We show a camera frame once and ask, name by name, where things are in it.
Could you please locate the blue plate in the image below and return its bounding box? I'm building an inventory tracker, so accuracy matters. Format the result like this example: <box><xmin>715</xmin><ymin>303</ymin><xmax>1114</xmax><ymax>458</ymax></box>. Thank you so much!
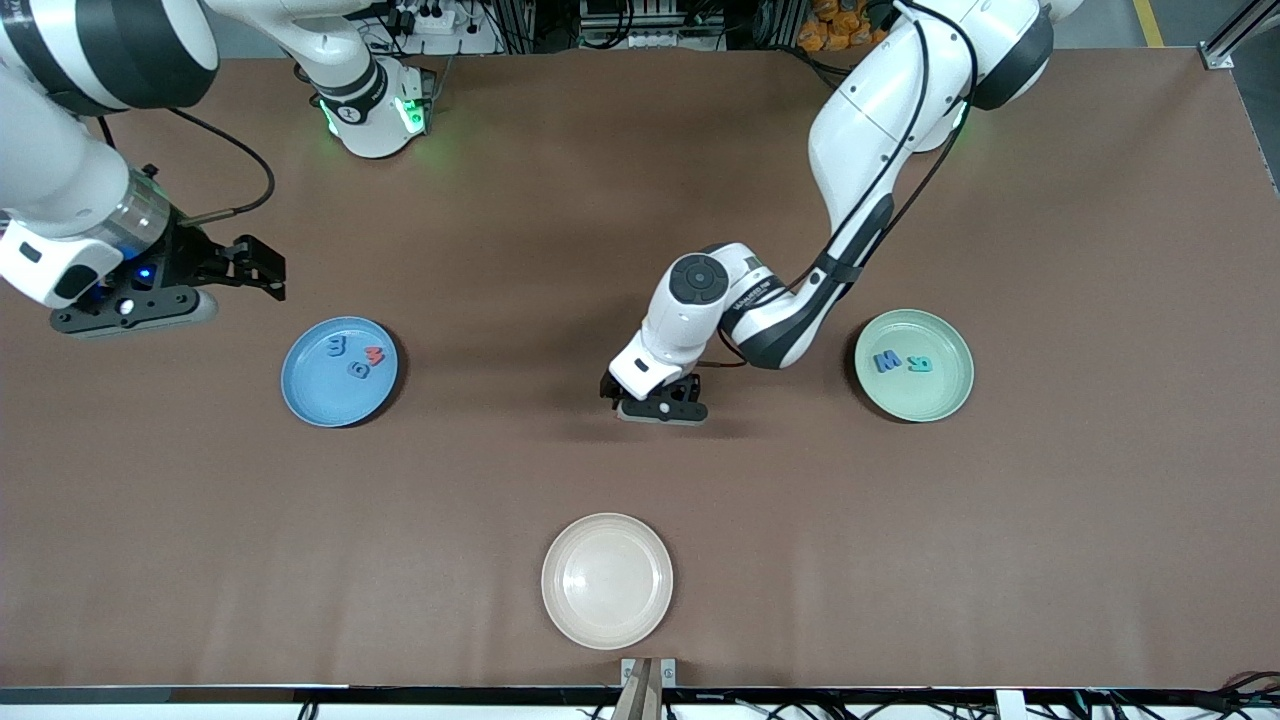
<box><xmin>281</xmin><ymin>316</ymin><xmax>400</xmax><ymax>429</ymax></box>

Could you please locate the beige plate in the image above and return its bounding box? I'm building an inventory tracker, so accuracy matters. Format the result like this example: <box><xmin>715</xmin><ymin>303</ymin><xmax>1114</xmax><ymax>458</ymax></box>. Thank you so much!
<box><xmin>541</xmin><ymin>513</ymin><xmax>675</xmax><ymax>651</ymax></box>

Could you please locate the pale green plate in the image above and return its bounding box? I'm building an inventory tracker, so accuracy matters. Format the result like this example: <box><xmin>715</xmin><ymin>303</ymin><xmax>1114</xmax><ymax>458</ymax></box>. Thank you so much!
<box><xmin>854</xmin><ymin>309</ymin><xmax>976</xmax><ymax>424</ymax></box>

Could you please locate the brown table cover sheet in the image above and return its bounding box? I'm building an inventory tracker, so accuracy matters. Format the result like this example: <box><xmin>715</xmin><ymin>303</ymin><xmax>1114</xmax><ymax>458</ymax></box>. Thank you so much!
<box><xmin>0</xmin><ymin>48</ymin><xmax>1280</xmax><ymax>691</ymax></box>

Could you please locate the white power strip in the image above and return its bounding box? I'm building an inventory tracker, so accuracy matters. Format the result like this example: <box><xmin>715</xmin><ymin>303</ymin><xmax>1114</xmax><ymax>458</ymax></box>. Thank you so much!
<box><xmin>393</xmin><ymin>3</ymin><xmax>463</xmax><ymax>38</ymax></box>

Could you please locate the grey equipment rack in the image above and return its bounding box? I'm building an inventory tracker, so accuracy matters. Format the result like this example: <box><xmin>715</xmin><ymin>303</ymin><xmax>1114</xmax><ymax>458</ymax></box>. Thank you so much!
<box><xmin>578</xmin><ymin>0</ymin><xmax>726</xmax><ymax>53</ymax></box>

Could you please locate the orange bag pile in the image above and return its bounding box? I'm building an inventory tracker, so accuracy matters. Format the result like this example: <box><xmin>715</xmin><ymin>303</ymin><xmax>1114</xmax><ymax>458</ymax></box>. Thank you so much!
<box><xmin>798</xmin><ymin>0</ymin><xmax>901</xmax><ymax>53</ymax></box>

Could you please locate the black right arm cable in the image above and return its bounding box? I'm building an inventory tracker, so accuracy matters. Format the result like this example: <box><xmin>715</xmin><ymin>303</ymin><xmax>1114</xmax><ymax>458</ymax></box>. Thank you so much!
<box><xmin>95</xmin><ymin>105</ymin><xmax>276</xmax><ymax>226</ymax></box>

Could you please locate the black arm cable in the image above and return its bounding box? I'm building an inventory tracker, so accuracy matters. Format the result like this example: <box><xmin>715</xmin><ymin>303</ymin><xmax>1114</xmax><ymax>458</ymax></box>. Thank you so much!
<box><xmin>95</xmin><ymin>105</ymin><xmax>276</xmax><ymax>226</ymax></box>
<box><xmin>715</xmin><ymin>0</ymin><xmax>981</xmax><ymax>369</ymax></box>

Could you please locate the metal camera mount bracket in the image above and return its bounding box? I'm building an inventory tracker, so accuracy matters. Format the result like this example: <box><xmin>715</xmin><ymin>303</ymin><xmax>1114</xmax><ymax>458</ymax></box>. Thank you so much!
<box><xmin>612</xmin><ymin>657</ymin><xmax>678</xmax><ymax>720</ymax></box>

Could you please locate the black table edge rail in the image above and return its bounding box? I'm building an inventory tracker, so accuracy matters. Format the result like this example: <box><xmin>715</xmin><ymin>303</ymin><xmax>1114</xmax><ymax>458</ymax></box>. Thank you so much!
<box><xmin>0</xmin><ymin>684</ymin><xmax>1280</xmax><ymax>720</ymax></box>

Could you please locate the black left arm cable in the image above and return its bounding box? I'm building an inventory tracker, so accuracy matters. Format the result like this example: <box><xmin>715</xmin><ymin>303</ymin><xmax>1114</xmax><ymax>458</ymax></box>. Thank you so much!
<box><xmin>715</xmin><ymin>0</ymin><xmax>981</xmax><ymax>369</ymax></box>

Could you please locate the black floor cable bundle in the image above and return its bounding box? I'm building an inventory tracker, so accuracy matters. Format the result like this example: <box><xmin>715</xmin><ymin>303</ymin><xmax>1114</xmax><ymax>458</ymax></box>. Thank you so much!
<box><xmin>1080</xmin><ymin>670</ymin><xmax>1280</xmax><ymax>720</ymax></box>

